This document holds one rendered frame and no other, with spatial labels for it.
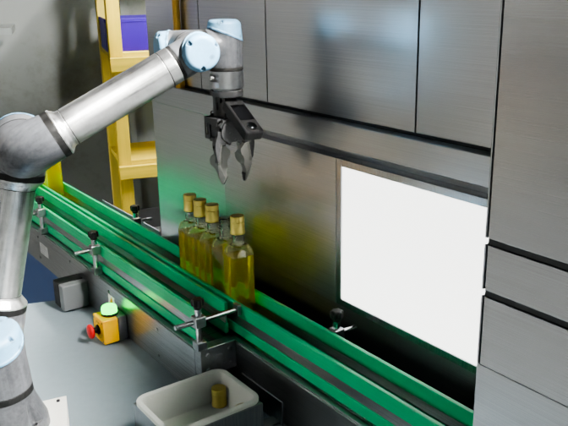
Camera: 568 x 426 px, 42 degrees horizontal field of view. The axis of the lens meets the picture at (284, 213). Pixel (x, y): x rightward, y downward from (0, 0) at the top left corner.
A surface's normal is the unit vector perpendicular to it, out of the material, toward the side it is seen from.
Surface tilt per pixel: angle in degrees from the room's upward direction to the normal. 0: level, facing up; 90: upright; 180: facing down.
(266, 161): 90
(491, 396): 90
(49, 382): 0
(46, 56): 90
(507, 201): 90
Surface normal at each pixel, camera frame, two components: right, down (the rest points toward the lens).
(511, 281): -0.81, 0.19
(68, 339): -0.02, -0.95
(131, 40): 0.30, 0.28
